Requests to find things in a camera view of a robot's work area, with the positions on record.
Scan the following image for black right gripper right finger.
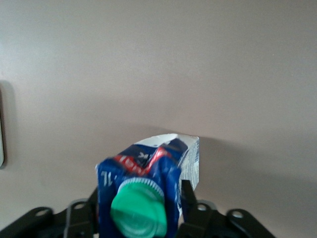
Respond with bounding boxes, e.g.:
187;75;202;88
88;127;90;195
182;180;198;224

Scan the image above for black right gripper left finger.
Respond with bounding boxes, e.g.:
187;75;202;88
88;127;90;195
87;187;100;216

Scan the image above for blue milk carton green cap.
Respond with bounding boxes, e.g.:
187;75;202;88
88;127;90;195
95;133;201;238

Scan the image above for grey rounded flat plate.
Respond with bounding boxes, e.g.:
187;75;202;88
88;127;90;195
0;83;6;169

